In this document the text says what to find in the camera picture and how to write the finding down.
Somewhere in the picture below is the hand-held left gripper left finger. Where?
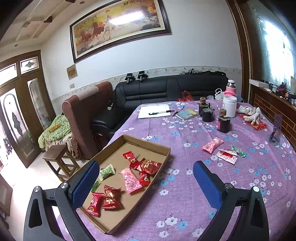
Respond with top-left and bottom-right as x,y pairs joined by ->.
23,160 -> 100,241

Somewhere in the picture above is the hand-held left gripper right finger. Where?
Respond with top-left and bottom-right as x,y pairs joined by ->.
193,160 -> 270,241

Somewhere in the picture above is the bright red snack packet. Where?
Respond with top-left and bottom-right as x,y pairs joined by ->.
138,171 -> 151,186
86,192 -> 104,217
122,151 -> 140,168

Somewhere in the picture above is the pale green wafer packet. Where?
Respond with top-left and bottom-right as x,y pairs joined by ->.
99,164 -> 115,181

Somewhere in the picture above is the dark red snack packet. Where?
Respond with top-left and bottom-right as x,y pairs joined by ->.
136,158 -> 163,175
102,185 -> 123,209

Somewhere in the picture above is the pink snack packet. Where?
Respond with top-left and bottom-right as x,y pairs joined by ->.
202,137 -> 224,154
121,168 -> 142,194

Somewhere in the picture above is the cardboard tray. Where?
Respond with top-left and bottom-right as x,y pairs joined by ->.
80,134 -> 171,234

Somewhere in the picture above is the white and red snack packet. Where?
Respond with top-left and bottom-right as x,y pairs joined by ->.
217,152 -> 238,165
218,148 -> 238,156

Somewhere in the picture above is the wooden stool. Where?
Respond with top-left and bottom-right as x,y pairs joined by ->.
42,145 -> 80,182

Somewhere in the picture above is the beige brown blanket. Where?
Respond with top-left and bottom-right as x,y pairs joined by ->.
44,134 -> 80,158

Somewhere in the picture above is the green wrapped candy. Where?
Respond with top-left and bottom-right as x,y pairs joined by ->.
232,146 -> 246,157

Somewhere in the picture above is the purple floral tablecloth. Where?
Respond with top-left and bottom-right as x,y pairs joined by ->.
58,100 -> 296,241

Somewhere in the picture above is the black canister with cork lid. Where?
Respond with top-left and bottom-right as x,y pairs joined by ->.
199,97 -> 210,116
217,109 -> 231,133

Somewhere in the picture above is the green patterned blanket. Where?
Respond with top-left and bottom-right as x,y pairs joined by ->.
38,115 -> 72,149

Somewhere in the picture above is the black mug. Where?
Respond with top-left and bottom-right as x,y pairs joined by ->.
202,107 -> 214,122

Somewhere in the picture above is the brown armchair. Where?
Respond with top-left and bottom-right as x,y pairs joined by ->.
62,81 -> 114,160

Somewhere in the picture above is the green cover notebook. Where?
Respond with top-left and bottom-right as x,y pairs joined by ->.
175,108 -> 199,120

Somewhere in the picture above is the red foil bag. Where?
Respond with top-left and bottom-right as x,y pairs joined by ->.
239,113 -> 268,131

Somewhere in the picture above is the white cotton glove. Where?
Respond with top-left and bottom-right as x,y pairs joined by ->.
238,105 -> 257,115
243,108 -> 263,126

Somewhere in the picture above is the white plastic jar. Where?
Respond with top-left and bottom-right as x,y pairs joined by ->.
222,95 -> 237,118

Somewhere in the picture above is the white paper bag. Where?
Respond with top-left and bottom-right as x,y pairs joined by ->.
214,88 -> 226,100

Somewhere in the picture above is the grey phone stand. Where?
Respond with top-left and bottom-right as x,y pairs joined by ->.
268,113 -> 283,145

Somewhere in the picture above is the red plastic bag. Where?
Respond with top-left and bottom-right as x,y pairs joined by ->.
177,91 -> 195,102

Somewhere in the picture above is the white paper sheet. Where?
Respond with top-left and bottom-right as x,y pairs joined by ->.
138,104 -> 171,119

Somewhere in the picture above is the pink thermos bottle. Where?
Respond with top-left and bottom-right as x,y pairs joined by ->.
225,79 -> 237,96

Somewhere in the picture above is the wooden glass door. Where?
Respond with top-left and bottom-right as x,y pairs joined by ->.
0,50 -> 56,168

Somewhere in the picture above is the black leather sofa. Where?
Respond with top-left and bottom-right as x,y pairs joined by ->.
91,71 -> 229,149

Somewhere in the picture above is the white flat box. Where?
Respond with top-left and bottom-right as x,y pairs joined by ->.
249,79 -> 270,88

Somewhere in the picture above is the small dark windowsill clutter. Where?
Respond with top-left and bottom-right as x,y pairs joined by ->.
268,83 -> 296,105

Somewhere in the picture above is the window with sheer curtain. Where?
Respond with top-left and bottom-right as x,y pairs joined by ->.
248,0 -> 296,87

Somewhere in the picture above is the framed horse painting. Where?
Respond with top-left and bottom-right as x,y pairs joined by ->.
69,0 -> 172,63

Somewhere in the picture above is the small wall plaque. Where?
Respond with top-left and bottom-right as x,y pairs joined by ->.
67,65 -> 78,80

